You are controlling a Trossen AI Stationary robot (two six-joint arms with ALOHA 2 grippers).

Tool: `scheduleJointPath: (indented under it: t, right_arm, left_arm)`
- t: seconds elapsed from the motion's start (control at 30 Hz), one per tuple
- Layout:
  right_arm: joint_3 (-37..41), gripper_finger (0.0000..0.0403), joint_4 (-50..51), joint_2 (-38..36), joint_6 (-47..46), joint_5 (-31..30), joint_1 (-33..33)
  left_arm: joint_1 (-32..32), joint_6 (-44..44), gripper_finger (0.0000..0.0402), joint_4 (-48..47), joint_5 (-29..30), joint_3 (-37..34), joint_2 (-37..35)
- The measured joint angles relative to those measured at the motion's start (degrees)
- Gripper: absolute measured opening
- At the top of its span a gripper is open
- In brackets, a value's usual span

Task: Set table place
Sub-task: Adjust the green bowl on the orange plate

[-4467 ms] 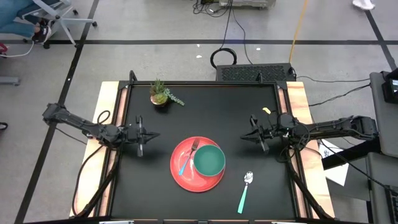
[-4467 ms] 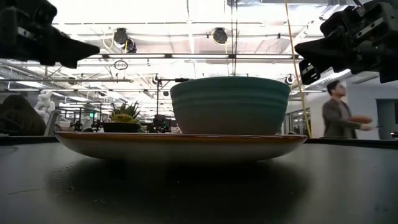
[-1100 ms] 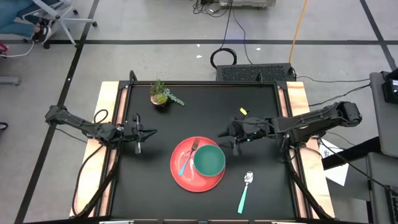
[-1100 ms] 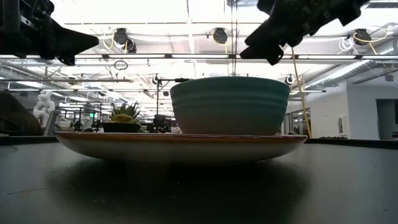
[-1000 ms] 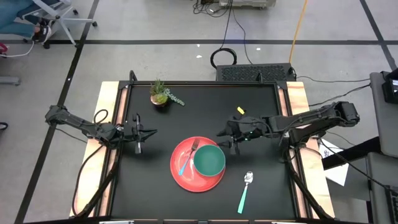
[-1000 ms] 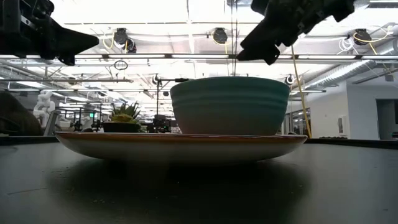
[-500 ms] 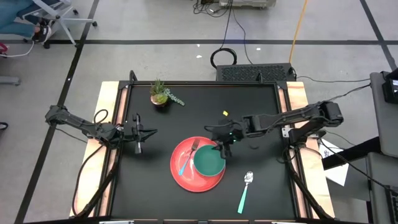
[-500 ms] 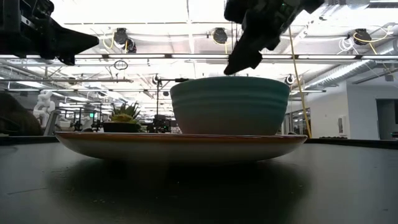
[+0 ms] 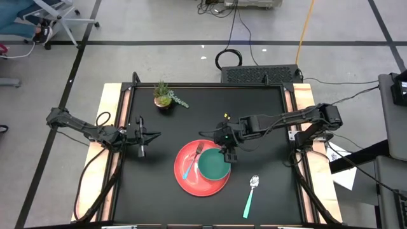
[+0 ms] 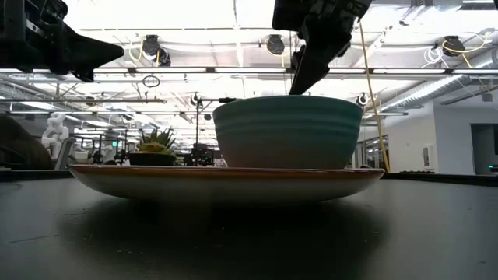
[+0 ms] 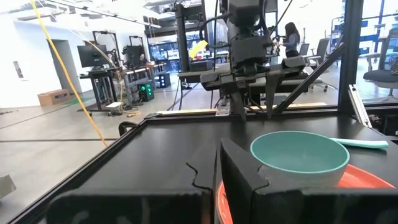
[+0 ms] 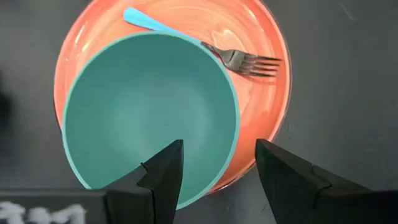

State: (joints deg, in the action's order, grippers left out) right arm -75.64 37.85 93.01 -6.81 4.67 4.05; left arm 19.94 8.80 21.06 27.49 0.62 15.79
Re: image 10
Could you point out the person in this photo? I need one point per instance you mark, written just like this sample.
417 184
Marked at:
21 148

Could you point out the potted succulent plant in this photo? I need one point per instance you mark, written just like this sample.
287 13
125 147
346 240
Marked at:
153 149

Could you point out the red round plate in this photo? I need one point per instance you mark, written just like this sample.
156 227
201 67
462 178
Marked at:
225 184

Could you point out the white robot figure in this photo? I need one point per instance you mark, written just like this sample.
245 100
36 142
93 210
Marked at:
54 132

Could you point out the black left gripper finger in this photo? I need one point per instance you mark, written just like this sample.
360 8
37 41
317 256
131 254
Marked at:
89 54

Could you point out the grey chair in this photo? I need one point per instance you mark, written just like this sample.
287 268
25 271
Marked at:
65 153

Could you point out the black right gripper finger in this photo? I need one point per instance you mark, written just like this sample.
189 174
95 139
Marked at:
298 58
317 54

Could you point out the black boom stand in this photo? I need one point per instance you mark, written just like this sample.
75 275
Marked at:
197 124

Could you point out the teal ceramic bowl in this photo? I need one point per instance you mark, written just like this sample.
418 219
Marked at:
288 132

